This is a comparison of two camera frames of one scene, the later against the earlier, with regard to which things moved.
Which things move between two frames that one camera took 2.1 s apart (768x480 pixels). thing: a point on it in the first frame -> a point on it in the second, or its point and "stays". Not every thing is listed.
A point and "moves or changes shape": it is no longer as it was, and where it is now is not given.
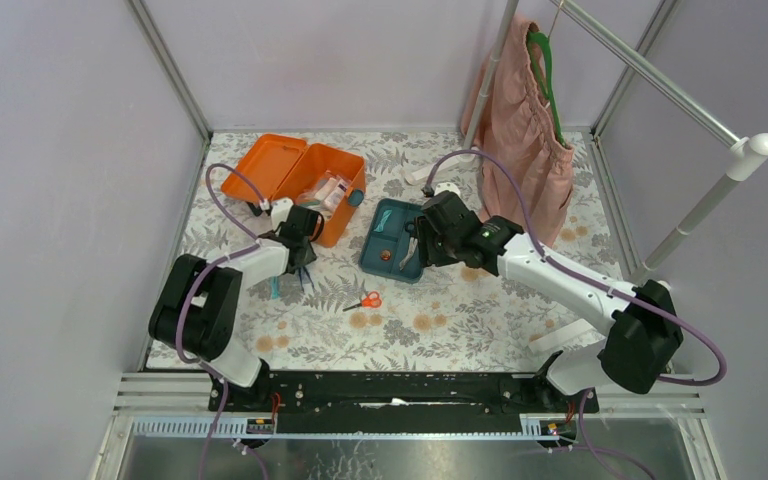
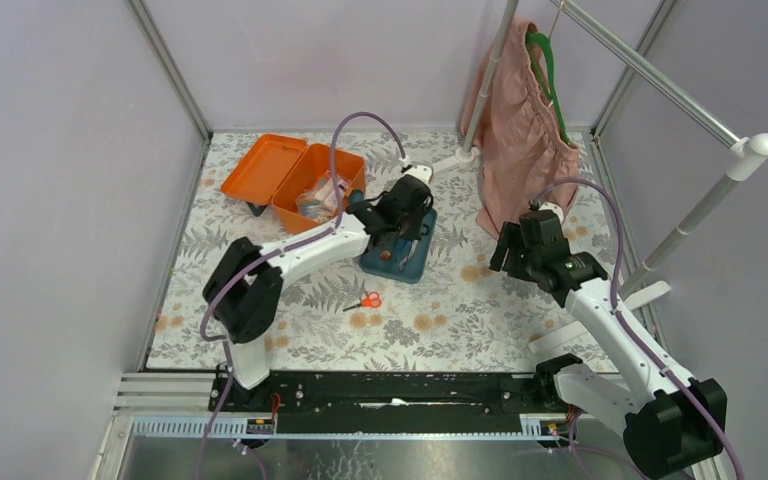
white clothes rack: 749,151 stays
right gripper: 429,255 -> 507,239
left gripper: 298,253 -> 396,225
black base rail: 397,401 stays
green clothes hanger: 533,36 stays
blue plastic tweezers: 307,273 moves or changes shape
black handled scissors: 410,228 stays
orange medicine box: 282,167 stays
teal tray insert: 387,241 stays
